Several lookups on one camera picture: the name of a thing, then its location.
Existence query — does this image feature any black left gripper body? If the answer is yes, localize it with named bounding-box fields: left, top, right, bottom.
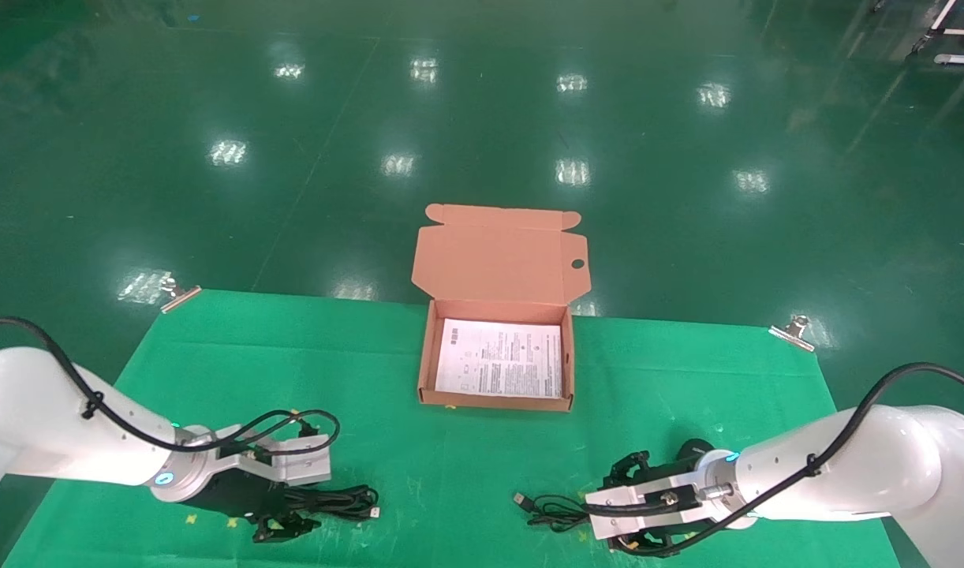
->
left=190, top=469, right=297, bottom=520

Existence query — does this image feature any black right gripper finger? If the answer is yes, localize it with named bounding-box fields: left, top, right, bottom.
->
left=615, top=533, right=672, bottom=555
left=604, top=451, right=650, bottom=488

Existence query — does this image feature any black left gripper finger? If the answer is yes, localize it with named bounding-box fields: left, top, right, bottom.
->
left=252, top=514, right=323, bottom=544

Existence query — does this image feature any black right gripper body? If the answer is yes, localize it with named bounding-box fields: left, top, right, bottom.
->
left=636, top=464, right=697, bottom=485

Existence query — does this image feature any black wired computer mouse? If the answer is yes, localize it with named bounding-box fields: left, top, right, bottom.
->
left=514, top=439, right=717, bottom=531

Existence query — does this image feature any black data cable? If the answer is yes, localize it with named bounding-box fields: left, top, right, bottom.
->
left=281, top=483, right=380, bottom=521

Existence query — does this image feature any open orange cardboard box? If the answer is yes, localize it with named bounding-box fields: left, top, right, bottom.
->
left=411, top=204, right=589, bottom=413

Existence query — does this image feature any white printed instruction sheet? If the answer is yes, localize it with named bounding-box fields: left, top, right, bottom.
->
left=435, top=318, right=563, bottom=399

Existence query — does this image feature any green table mat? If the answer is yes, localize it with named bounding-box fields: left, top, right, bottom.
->
left=1, top=290, right=901, bottom=568

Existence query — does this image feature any metal binder clip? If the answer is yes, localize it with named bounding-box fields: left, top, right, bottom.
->
left=160, top=276, right=203, bottom=314
left=768, top=315, right=816, bottom=352

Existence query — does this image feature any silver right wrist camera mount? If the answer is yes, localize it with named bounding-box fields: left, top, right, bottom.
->
left=585, top=472, right=704, bottom=541

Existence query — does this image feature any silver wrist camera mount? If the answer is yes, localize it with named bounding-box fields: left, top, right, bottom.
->
left=214, top=424, right=333, bottom=486
left=585, top=472, right=704, bottom=541

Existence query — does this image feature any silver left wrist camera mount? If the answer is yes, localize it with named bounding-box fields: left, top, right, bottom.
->
left=214, top=424, right=333, bottom=486

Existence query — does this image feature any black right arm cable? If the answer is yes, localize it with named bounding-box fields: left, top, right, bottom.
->
left=588, top=363, right=964, bottom=558

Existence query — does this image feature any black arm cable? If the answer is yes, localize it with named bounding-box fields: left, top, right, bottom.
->
left=0, top=318, right=341, bottom=457
left=588, top=363, right=964, bottom=558

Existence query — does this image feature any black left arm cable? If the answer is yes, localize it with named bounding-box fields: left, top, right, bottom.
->
left=0, top=318, right=341, bottom=457

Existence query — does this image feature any white metal rack frame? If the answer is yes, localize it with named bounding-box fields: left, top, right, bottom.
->
left=912, top=0, right=964, bottom=68

